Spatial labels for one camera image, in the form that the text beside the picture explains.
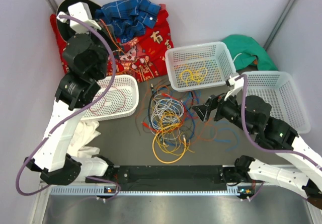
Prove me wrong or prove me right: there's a red printed cloth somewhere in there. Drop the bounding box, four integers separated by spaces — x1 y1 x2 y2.
49 4 175 88

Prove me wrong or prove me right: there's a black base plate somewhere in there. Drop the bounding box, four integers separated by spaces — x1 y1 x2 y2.
109 166 226 191

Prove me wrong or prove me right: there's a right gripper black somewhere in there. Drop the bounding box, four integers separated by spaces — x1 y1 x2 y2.
192 88 255 135

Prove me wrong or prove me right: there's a thick amber yellow cable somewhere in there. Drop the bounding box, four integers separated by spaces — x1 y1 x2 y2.
152 125 194 164

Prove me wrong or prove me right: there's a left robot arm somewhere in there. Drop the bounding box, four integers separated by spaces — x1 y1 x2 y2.
23 16 116 185

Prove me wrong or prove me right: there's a dark blue cable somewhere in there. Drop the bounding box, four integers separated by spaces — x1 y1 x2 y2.
148 89 202 146

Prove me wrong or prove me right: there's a light blue loose cable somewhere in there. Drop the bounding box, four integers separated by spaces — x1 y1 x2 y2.
211 120 241 152

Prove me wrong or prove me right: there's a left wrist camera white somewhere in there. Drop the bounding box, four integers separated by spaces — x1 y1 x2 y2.
56 2 102 34

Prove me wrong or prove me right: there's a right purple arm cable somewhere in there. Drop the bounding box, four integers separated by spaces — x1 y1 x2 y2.
236 74 322 202

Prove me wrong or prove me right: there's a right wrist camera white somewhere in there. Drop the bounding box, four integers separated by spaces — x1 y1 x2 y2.
224 73 244 101

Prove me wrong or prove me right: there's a white oval perforated basket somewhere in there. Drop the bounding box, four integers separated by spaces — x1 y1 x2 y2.
82 74 139 121

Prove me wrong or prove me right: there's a green cloth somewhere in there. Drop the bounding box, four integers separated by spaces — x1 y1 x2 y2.
222 34 278 71

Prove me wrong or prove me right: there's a white cloth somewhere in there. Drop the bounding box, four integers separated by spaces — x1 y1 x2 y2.
67 120 101 158

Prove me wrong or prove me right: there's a bright yellow thin cable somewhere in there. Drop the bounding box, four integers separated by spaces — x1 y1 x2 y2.
179 65 208 85

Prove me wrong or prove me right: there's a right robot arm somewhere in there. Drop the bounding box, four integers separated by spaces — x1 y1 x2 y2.
193 94 321 209

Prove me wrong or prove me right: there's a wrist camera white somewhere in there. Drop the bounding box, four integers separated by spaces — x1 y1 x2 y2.
224 73 244 101
56 2 102 34

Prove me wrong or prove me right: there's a thick red cable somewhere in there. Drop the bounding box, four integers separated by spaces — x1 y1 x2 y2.
88 84 128 116

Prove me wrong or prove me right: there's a white thin cable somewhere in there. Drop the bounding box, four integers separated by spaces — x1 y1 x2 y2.
150 93 186 134

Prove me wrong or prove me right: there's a blue plaid shirt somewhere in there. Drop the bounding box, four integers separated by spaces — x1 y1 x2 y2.
95 0 161 43

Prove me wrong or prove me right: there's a black cable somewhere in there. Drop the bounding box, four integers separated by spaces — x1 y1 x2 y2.
135 83 156 136

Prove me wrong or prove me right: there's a white rectangular basket, right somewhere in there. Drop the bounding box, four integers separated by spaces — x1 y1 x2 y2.
244 71 311 134

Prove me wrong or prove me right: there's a white rectangular basket, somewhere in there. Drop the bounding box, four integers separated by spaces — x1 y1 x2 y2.
165 42 236 92
244 71 311 134

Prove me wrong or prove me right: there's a white rectangular basket, middle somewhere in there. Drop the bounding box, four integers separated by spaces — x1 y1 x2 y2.
165 42 236 92

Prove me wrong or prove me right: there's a black hat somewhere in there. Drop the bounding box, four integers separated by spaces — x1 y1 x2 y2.
56 0 102 42

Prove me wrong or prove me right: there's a grey corner post right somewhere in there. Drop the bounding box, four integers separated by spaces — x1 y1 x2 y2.
263 0 298 51

